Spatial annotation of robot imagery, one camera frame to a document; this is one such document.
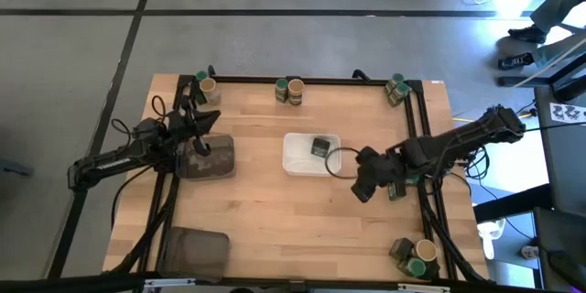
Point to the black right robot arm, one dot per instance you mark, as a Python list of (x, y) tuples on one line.
[(458, 139)]

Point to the black metal stand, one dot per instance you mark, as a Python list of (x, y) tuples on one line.
[(526, 81)]

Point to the black table frame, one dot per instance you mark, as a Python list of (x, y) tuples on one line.
[(320, 81)]

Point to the person's shoe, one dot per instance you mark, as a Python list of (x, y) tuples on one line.
[(515, 61), (527, 34)]

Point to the white power adapter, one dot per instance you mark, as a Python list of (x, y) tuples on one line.
[(530, 252)]

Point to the silver bracket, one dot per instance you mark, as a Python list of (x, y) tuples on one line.
[(423, 288), (167, 282)]

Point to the person's leg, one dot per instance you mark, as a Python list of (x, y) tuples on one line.
[(556, 4), (561, 52)]

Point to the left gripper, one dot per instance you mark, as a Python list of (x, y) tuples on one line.
[(183, 123)]

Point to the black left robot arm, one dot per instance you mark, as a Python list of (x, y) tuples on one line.
[(110, 162)]

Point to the white plastic object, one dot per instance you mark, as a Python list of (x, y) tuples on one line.
[(492, 235)]

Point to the white marker sheet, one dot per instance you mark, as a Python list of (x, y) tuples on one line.
[(567, 113)]

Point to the white plastic bin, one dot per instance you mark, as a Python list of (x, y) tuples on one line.
[(297, 160)]

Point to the black frame clamp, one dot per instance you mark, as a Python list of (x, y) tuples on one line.
[(361, 74), (211, 71)]

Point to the black desk beam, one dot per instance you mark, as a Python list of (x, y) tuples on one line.
[(513, 202)]

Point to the black crossbar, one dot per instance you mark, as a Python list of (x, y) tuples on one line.
[(68, 284)]

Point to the green black pepper tin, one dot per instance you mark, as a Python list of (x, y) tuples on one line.
[(396, 191), (401, 248), (320, 146), (198, 98)]

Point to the dark grey desk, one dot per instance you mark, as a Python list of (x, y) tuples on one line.
[(561, 238), (565, 160)]

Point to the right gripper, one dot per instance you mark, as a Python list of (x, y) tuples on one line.
[(384, 167)]

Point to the grey translucent bin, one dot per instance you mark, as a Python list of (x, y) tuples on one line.
[(220, 165), (194, 254)]

